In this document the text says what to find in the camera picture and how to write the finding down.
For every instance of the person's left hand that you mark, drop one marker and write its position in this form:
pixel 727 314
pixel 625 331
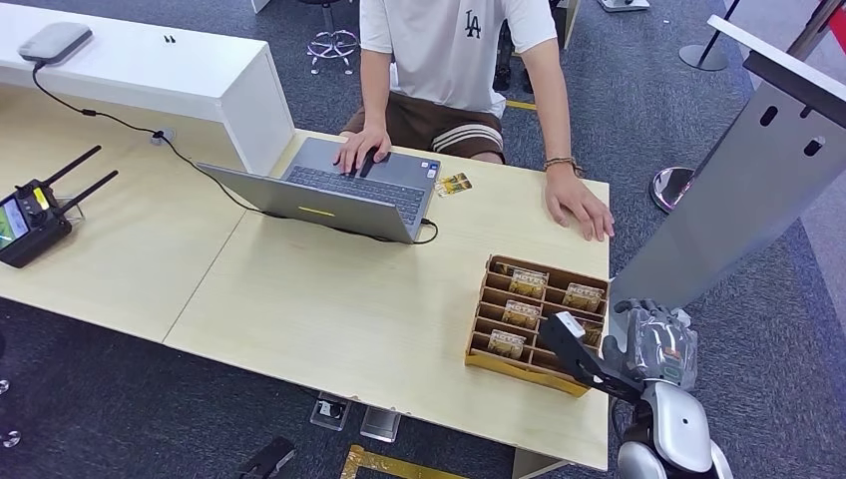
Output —
pixel 572 195

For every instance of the person's right hand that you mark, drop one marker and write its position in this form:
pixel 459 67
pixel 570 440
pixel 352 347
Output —
pixel 360 145

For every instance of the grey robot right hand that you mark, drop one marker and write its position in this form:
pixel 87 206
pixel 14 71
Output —
pixel 661 347

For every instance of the gold hotel card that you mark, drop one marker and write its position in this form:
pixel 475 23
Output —
pixel 521 314
pixel 527 284
pixel 506 344
pixel 454 184
pixel 583 297
pixel 593 332
pixel 504 268

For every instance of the person's left forearm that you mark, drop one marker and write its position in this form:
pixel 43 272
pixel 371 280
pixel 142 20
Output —
pixel 554 125

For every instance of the person's right forearm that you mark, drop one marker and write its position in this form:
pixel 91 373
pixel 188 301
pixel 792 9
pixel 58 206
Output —
pixel 375 99

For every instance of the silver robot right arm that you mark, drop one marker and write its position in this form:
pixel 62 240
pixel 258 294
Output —
pixel 681 426

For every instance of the person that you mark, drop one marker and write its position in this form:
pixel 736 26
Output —
pixel 449 53

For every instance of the wooden card holder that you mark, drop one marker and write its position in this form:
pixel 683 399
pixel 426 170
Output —
pixel 509 370

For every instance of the grey laptop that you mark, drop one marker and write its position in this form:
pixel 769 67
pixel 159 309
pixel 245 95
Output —
pixel 330 201

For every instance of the chrome stanchion base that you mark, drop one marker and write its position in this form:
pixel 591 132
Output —
pixel 669 188

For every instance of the chrome stool base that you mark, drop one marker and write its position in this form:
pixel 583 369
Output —
pixel 332 45

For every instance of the grey standing kiosk panel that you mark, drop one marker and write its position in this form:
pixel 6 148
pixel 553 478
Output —
pixel 727 218

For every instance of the background humanoid robot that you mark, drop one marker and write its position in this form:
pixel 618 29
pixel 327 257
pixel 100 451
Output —
pixel 505 63

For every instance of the grey stanchion with black pole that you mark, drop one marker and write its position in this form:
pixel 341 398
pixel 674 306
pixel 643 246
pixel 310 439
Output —
pixel 702 58

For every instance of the white raised counter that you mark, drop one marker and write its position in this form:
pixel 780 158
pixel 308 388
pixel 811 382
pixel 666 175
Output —
pixel 165 76

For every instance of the clear acrylic block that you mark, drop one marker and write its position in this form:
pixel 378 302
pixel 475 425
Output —
pixel 330 411
pixel 380 424

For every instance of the clear acrylic controller stand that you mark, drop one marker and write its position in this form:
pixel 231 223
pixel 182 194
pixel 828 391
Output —
pixel 76 210

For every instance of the black box on floor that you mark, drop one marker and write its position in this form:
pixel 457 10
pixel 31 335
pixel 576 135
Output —
pixel 267 459

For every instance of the black remote controller with antennas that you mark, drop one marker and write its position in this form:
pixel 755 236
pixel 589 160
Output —
pixel 30 228

